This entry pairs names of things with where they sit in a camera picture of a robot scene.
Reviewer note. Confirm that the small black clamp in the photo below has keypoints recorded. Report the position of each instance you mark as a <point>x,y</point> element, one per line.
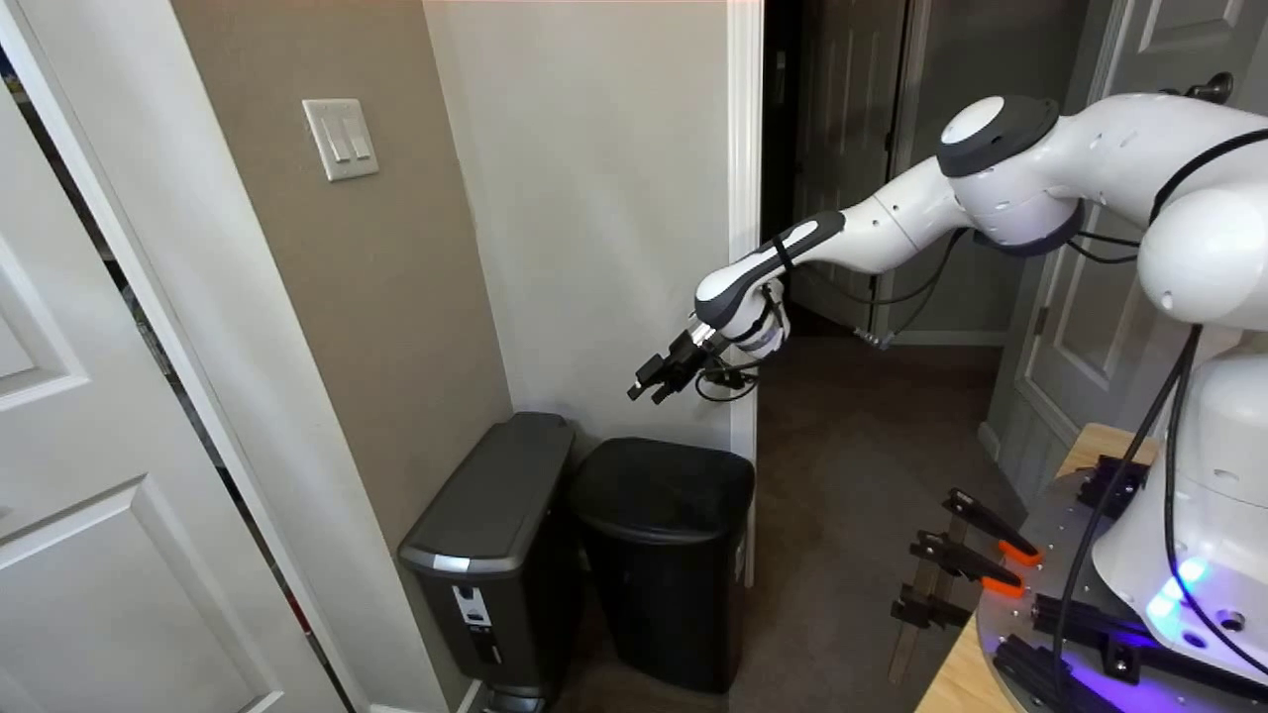
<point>929,611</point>

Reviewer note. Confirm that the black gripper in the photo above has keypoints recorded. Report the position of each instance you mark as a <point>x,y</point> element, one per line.
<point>690,359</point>

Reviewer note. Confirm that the black mounting bar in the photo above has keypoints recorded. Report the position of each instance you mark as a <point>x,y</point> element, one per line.
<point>1044,673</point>
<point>1134,645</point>

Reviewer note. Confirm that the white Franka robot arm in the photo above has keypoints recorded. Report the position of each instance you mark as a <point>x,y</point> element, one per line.
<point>1190,239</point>

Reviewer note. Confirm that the black plastic bin body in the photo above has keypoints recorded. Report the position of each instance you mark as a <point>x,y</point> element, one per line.
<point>667,620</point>

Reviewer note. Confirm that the dark panel door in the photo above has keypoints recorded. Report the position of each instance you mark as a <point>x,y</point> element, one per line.
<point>858,161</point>

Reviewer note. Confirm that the grey panel door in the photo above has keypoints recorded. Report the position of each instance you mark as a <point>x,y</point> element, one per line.
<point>1071,359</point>

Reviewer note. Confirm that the white panel door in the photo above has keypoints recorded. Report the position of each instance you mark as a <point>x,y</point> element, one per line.
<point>118,499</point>

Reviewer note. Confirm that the black bin lid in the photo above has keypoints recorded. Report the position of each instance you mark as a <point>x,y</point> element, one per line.
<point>660,480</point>

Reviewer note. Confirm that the small black mounting block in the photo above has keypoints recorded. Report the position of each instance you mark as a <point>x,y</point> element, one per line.
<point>1113,483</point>

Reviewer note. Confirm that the white wall light switch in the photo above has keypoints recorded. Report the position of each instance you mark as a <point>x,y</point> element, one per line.
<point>340,138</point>

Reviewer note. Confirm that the grey pedal bin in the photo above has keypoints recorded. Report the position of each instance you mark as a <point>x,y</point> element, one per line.
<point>495,528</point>

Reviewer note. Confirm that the grey robot mounting plate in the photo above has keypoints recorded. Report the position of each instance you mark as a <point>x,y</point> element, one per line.
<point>1051,528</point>

